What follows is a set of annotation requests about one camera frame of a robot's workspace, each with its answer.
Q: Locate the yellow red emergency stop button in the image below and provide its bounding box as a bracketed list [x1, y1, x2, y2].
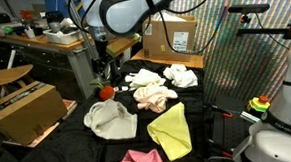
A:
[246, 96, 270, 112]

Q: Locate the cardboard box on floor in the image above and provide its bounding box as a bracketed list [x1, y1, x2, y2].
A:
[0, 81, 67, 145]

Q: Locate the yellow cloth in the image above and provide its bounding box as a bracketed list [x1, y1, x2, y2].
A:
[147, 102, 192, 161]

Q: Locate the peach pink garment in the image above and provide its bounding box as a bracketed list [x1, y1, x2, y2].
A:
[133, 84, 178, 113]

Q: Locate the cream white towel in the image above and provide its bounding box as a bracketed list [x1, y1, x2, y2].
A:
[83, 99, 138, 140]

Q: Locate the pale green towel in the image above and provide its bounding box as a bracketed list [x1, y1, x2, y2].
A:
[124, 68, 166, 90]

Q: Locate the white cloth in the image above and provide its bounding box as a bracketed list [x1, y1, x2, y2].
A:
[163, 64, 198, 88]

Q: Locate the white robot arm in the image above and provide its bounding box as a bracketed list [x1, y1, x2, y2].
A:
[81, 0, 291, 162]

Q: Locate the large cardboard box on table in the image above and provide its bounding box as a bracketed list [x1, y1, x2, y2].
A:
[142, 13, 198, 61]

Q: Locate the white plastic bin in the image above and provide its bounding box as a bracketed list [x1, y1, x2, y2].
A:
[43, 30, 82, 45]

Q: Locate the wooden stool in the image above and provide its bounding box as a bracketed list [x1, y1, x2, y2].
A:
[0, 64, 33, 99]

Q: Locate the red tomato plush toy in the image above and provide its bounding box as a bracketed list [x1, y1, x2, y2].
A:
[89, 78, 115, 101]

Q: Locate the black tablecloth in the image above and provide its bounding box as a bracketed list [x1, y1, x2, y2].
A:
[20, 68, 206, 162]

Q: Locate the wooden workbench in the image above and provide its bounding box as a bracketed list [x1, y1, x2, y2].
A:
[0, 35, 95, 102]

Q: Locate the black camera on mount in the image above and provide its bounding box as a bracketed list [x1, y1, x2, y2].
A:
[228, 3, 270, 24]

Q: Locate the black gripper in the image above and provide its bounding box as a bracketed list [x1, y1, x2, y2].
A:
[91, 40, 118, 81]

